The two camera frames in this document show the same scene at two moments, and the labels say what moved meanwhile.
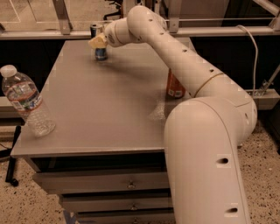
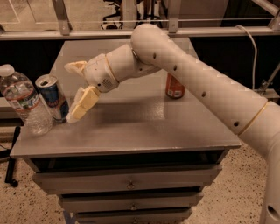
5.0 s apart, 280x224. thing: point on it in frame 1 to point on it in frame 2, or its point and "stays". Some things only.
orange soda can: x=174 y=87 stays
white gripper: x=111 y=36 to x=98 y=73
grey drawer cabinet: x=106 y=157 stays
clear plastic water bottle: x=26 y=101 stays
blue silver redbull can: x=95 y=30 to x=57 y=103
